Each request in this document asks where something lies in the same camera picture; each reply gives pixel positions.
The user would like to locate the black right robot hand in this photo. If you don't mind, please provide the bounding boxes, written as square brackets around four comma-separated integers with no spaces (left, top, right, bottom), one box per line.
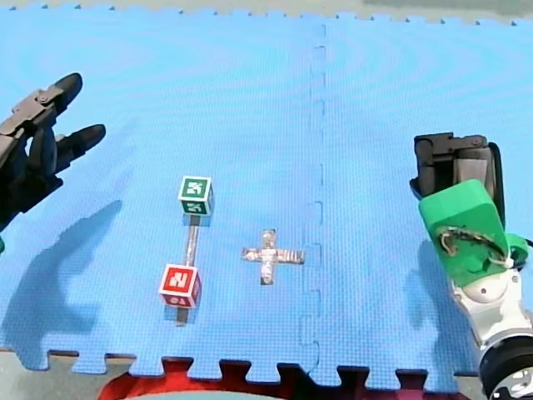
[409,132,507,229]

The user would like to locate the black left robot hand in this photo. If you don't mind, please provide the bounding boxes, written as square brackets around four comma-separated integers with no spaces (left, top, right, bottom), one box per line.
[0,72,107,233]

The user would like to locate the green cube white marks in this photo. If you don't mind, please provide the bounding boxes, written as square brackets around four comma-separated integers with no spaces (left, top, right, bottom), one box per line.
[177,175,215,217]

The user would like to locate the red cube white marks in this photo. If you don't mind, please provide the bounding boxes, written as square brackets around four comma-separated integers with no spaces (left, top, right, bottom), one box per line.
[158,262,203,309]

